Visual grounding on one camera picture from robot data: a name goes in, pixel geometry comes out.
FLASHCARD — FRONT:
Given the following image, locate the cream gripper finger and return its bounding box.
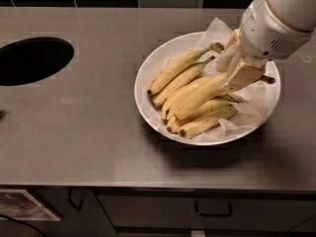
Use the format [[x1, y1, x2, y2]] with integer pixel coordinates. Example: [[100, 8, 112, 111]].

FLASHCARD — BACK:
[[215, 29, 241, 72], [220, 58, 265, 92]]

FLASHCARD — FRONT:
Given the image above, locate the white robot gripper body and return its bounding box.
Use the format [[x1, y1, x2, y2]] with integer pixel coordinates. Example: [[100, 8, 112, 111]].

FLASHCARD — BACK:
[[239, 0, 313, 60]]

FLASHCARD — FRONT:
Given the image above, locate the large yellow banana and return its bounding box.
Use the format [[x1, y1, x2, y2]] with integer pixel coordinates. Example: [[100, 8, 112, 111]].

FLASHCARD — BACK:
[[174, 72, 276, 119]]

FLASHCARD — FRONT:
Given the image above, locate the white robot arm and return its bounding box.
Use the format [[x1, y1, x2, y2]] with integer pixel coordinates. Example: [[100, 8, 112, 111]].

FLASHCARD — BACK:
[[216, 0, 316, 91]]

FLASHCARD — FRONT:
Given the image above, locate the white round bowl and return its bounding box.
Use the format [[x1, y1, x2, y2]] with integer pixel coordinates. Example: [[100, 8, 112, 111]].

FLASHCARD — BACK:
[[133, 31, 281, 147]]

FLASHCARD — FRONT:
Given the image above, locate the top yellow banana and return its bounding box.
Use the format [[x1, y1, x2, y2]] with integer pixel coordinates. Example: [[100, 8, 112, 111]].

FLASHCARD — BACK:
[[146, 42, 224, 95]]

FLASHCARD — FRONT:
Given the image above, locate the bottom yellow banana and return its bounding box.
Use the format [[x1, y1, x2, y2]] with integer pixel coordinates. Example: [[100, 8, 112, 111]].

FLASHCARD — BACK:
[[178, 106, 237, 139]]

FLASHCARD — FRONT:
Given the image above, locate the hidden lower yellow banana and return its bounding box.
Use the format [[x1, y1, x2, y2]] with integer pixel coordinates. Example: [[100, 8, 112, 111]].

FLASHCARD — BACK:
[[167, 94, 247, 133]]

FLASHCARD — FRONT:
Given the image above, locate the white paper liner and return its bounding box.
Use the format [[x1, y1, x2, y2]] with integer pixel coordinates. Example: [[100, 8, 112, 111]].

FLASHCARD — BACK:
[[148, 16, 280, 144]]

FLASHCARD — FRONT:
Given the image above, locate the grey drawer front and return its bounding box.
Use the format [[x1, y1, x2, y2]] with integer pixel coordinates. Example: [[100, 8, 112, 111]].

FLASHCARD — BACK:
[[97, 191, 316, 232]]

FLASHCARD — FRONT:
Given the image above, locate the dark round counter hole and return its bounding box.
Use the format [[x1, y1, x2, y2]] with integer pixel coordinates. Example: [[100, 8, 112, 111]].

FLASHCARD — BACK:
[[0, 37, 74, 86]]

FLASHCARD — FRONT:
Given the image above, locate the grey cabinet door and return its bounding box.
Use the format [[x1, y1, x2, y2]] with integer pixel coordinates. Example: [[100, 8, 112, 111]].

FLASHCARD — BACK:
[[0, 188, 118, 237]]

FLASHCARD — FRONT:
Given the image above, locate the printed paper sheet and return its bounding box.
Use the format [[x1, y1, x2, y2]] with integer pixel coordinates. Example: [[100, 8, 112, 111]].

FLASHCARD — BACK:
[[0, 189, 60, 221]]

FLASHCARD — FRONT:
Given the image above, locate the black drawer handle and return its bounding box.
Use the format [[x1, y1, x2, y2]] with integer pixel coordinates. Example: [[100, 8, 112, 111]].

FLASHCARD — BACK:
[[195, 199, 233, 218]]

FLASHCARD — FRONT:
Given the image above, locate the black cabinet door handle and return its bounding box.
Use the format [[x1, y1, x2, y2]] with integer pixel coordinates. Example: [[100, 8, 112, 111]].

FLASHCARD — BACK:
[[67, 189, 84, 211]]

